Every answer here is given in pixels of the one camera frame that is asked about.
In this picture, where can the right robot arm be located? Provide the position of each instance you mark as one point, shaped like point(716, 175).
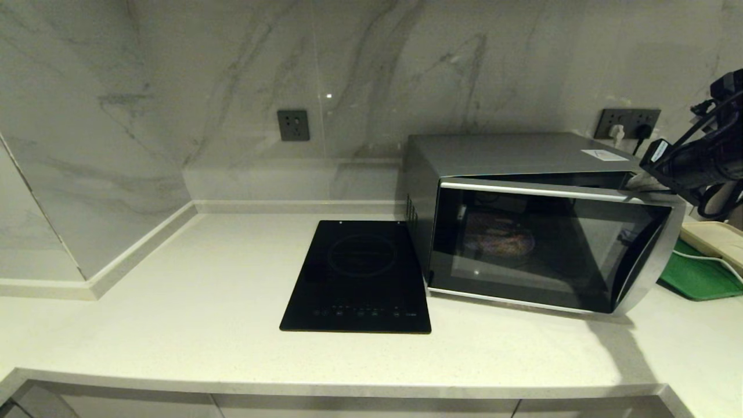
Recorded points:
point(722, 157)

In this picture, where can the green plastic tray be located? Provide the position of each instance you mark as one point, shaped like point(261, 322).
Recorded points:
point(696, 278)

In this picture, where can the purple plastic plate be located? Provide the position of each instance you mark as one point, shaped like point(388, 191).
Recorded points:
point(499, 235)

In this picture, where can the silver microwave door dark window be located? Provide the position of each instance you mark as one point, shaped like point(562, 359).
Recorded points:
point(580, 255)

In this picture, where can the black power plug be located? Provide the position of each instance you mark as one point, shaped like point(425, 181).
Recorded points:
point(642, 131)

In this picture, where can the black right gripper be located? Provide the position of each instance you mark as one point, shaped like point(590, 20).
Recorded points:
point(676, 165)

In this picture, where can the silver Panasonic microwave oven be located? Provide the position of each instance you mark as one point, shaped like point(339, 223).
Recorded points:
point(493, 152)

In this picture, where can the grey cabinet front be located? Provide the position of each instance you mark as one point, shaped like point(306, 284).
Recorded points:
point(360, 407)
point(116, 403)
point(592, 409)

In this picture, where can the white power plug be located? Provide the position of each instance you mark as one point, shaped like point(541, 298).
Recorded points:
point(617, 133)

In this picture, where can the black induction cooktop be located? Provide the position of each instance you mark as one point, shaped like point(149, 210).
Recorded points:
point(354, 278)

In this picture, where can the grey double wall socket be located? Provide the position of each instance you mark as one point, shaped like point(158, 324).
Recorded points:
point(627, 117)

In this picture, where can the beige power strip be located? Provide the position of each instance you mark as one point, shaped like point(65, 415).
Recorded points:
point(714, 241)

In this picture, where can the grey single wall socket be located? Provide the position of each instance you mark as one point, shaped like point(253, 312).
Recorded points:
point(293, 125)

